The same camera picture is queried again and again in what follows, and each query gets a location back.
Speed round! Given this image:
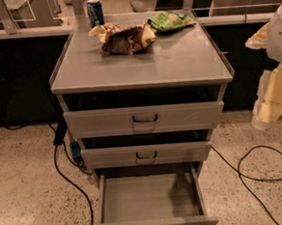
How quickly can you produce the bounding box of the brown chip bag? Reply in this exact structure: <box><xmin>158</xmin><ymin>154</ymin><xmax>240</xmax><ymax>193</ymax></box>
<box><xmin>88</xmin><ymin>22</ymin><xmax>156</xmax><ymax>55</ymax></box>

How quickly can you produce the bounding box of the black floor cable left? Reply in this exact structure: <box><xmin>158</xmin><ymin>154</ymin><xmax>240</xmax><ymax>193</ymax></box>
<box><xmin>50</xmin><ymin>119</ymin><xmax>96</xmax><ymax>225</ymax></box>

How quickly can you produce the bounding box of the blue box on floor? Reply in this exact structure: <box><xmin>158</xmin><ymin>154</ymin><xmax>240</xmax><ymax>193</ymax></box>
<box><xmin>70</xmin><ymin>141</ymin><xmax>81</xmax><ymax>161</ymax></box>

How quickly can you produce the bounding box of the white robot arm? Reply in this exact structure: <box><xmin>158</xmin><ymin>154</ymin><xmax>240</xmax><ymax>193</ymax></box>
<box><xmin>244</xmin><ymin>5</ymin><xmax>282</xmax><ymax>130</ymax></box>

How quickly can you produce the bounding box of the green chip bag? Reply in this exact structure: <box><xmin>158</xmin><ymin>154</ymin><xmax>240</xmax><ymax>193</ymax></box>
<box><xmin>147</xmin><ymin>11</ymin><xmax>196</xmax><ymax>32</ymax></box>

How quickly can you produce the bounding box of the grey top drawer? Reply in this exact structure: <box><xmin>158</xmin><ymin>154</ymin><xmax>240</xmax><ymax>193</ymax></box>
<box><xmin>64</xmin><ymin>101</ymin><xmax>224</xmax><ymax>139</ymax></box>

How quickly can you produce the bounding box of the black floor cable right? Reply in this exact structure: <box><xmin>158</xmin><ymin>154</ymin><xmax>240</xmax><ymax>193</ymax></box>
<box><xmin>211</xmin><ymin>140</ymin><xmax>282</xmax><ymax>225</ymax></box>

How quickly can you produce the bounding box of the black power plug block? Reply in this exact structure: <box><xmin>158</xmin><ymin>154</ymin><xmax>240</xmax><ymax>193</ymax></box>
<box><xmin>53</xmin><ymin>118</ymin><xmax>68</xmax><ymax>146</ymax></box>

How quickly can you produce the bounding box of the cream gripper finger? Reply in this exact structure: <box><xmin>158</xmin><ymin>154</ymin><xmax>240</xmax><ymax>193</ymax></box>
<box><xmin>251</xmin><ymin>63</ymin><xmax>282</xmax><ymax>130</ymax></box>
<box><xmin>244</xmin><ymin>23</ymin><xmax>268</xmax><ymax>50</ymax></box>

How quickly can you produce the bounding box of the blue soda can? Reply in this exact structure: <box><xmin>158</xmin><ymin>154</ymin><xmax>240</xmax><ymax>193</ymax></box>
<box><xmin>87</xmin><ymin>0</ymin><xmax>104</xmax><ymax>28</ymax></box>

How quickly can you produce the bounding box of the black floor cable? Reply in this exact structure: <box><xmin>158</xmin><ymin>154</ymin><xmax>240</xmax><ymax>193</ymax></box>
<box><xmin>211</xmin><ymin>140</ymin><xmax>282</xmax><ymax>225</ymax></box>
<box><xmin>50</xmin><ymin>119</ymin><xmax>96</xmax><ymax>225</ymax></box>

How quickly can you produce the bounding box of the grey drawer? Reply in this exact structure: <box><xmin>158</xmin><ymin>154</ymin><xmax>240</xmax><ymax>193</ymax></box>
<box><xmin>64</xmin><ymin>101</ymin><xmax>224</xmax><ymax>139</ymax></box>
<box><xmin>96</xmin><ymin>164</ymin><xmax>218</xmax><ymax>225</ymax></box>
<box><xmin>81</xmin><ymin>142</ymin><xmax>212</xmax><ymax>169</ymax></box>

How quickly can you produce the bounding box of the grey drawer cabinet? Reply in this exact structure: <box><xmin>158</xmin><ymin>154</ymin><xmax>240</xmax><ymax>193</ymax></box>
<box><xmin>51</xmin><ymin>21</ymin><xmax>233</xmax><ymax>173</ymax></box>

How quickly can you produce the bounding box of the grey bottom drawer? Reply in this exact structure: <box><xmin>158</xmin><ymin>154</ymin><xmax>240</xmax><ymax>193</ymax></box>
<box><xmin>96</xmin><ymin>164</ymin><xmax>218</xmax><ymax>225</ymax></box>

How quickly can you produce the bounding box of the grey middle drawer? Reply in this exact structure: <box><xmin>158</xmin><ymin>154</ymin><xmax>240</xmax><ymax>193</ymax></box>
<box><xmin>81</xmin><ymin>142</ymin><xmax>212</xmax><ymax>169</ymax></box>

